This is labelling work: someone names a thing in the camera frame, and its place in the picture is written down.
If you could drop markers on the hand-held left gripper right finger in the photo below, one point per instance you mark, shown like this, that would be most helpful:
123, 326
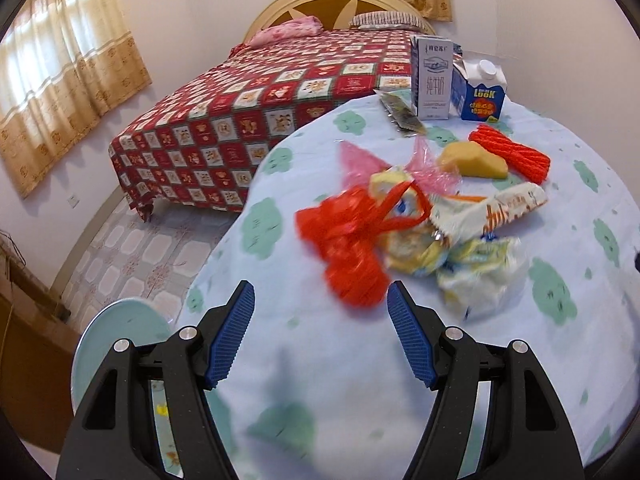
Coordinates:
411, 335

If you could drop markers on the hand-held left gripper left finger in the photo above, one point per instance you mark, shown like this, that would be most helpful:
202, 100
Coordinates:
230, 335

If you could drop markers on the light blue bin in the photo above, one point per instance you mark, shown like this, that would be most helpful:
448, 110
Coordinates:
120, 320

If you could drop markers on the red plastic bag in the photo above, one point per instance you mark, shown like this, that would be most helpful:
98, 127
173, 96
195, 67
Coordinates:
345, 240

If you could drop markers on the white orange snack wrapper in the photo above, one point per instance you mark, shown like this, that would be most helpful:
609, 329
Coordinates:
500, 207

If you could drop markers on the pink plastic wrapper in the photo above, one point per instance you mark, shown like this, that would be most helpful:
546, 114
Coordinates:
360, 165

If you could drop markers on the yellow sponge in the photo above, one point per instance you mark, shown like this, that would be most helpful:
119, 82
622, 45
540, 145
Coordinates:
472, 162

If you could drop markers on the red foam net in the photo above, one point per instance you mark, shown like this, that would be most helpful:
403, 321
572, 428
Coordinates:
515, 155

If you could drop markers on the white tablecloth with green clouds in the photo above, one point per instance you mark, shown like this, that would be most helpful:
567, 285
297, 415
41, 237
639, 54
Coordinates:
575, 235

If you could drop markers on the wooden cabinet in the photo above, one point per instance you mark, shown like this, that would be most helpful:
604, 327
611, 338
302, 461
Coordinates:
25, 360

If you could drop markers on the dark snack packet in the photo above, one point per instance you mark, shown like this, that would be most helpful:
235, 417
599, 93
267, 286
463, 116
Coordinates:
402, 112

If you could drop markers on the red patterned bedspread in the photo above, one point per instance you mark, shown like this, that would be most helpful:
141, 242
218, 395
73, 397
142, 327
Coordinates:
225, 110

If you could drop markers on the blue juice carton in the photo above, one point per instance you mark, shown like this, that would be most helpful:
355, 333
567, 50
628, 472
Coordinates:
482, 97

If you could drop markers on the white milk carton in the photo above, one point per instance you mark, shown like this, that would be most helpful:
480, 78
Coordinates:
432, 80

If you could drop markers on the pink pillow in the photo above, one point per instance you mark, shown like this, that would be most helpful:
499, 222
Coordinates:
285, 32

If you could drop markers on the striped pillow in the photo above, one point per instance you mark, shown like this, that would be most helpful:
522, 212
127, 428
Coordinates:
385, 20

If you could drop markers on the cream wooden bed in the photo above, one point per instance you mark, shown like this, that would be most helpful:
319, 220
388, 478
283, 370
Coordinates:
320, 5

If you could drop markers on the wall socket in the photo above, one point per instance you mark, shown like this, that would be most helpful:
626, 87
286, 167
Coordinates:
74, 201

